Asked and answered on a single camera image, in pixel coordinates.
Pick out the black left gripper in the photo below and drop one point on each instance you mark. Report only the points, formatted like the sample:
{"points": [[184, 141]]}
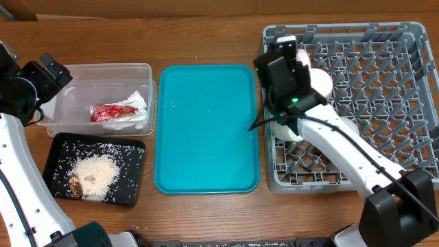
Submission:
{"points": [[49, 86]]}

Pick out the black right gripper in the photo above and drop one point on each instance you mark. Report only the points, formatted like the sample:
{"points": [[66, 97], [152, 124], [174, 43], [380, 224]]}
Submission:
{"points": [[301, 70]]}

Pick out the large pink plate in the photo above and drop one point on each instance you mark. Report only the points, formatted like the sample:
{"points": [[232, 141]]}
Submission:
{"points": [[303, 58]]}

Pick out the pale green cup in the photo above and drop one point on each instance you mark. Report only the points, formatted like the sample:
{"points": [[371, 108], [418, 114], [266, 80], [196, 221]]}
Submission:
{"points": [[284, 133]]}

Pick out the red snack wrapper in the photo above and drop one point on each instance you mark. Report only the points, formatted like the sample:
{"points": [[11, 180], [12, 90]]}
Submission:
{"points": [[111, 112]]}

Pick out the small grey bowl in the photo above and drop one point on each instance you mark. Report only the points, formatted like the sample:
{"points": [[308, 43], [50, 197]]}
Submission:
{"points": [[349, 127]]}

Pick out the white napkin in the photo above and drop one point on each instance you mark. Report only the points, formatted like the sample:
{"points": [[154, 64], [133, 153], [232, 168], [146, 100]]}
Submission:
{"points": [[137, 118]]}

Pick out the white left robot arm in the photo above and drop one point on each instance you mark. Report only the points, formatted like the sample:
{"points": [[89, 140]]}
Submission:
{"points": [[32, 216]]}

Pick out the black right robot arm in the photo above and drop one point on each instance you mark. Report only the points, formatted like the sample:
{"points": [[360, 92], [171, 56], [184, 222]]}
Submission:
{"points": [[399, 206]]}

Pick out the grey dishwasher rack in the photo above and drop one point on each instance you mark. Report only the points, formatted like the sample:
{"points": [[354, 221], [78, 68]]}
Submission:
{"points": [[386, 85]]}

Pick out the clear plastic bin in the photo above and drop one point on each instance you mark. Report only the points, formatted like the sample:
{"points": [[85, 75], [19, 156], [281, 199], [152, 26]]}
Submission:
{"points": [[70, 110]]}

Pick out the black tray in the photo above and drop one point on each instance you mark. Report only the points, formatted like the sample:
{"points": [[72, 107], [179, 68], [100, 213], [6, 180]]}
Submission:
{"points": [[68, 148]]}

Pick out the teal plastic tray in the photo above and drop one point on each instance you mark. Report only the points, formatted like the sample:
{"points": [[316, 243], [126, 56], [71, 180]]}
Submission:
{"points": [[203, 140]]}

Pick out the white rice pile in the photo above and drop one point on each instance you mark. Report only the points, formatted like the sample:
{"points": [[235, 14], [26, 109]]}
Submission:
{"points": [[96, 175]]}

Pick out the brown food scrap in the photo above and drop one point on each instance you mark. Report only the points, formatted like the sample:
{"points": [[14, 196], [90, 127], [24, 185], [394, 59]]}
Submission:
{"points": [[75, 187]]}

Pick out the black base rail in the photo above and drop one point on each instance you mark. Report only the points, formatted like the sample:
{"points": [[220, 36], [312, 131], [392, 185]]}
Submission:
{"points": [[298, 242]]}

